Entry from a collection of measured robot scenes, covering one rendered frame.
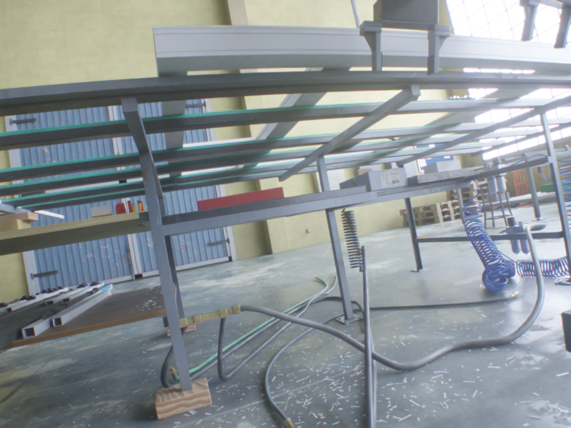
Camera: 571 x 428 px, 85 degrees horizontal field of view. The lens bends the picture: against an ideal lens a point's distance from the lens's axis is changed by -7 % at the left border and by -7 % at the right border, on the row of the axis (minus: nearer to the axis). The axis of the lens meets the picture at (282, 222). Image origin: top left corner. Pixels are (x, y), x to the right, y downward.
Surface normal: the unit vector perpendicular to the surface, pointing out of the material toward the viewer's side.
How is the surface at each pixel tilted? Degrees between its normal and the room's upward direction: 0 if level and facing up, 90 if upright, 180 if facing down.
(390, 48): 90
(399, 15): 103
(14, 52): 90
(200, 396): 90
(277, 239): 90
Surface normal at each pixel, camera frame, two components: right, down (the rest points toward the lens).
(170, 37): 0.29, -0.07
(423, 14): 0.13, 0.18
